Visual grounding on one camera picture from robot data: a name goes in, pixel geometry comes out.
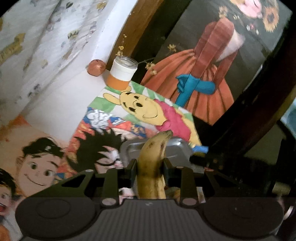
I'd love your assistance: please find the spotted banana front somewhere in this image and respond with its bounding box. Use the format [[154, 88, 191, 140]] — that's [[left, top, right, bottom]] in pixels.
[[137, 130, 173, 199]]

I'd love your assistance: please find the metal baking tray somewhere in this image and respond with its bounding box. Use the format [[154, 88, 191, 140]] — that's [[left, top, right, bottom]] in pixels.
[[119, 138, 205, 173]]

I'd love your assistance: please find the colourful anime comic poster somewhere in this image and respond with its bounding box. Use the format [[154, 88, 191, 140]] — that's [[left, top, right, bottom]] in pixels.
[[55, 106, 209, 202]]

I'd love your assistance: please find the two boys cartoon poster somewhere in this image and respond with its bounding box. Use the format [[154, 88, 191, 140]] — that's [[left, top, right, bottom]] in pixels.
[[1, 115, 74, 240]]

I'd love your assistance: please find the winnie the pooh drawing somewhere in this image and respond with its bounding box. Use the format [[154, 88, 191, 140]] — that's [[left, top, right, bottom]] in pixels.
[[89, 81, 202, 147]]

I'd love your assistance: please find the white orange jar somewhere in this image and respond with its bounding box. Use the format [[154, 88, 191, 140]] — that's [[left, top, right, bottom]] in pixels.
[[106, 56, 138, 91]]

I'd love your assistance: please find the dried yellow flower sprig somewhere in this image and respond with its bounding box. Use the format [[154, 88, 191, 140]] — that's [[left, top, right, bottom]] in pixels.
[[115, 34, 166, 75]]

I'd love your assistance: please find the girl orange dress poster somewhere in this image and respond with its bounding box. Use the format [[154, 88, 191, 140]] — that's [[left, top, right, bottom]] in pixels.
[[141, 1, 292, 125]]

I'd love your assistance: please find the white cartoon-print cloth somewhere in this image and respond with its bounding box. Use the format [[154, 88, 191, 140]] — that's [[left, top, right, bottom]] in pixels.
[[1, 1, 108, 125]]

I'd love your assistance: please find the brown wooden door frame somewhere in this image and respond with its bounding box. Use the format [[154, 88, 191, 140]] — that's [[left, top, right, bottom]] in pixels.
[[106, 0, 164, 70]]

